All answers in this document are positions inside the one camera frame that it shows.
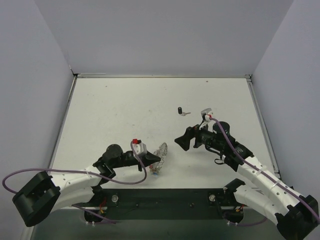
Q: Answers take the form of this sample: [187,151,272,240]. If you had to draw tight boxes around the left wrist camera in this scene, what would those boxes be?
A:
[131,138,148,159]

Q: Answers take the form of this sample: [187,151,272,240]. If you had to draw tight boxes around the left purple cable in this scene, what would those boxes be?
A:
[1,141,148,195]

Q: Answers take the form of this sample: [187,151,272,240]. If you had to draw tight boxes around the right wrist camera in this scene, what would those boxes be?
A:
[199,108,213,129]

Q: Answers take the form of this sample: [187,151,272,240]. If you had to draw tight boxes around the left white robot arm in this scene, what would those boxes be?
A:
[12,139,168,227]

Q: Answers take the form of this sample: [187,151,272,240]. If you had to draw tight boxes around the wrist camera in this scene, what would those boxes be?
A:
[199,108,213,129]
[131,138,148,159]

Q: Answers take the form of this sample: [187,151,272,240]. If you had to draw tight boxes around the black capped key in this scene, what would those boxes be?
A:
[177,107,190,117]

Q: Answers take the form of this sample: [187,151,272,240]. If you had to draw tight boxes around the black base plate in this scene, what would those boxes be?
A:
[79,188,244,222]

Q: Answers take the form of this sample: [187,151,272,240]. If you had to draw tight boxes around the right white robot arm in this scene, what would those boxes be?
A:
[174,121,320,240]

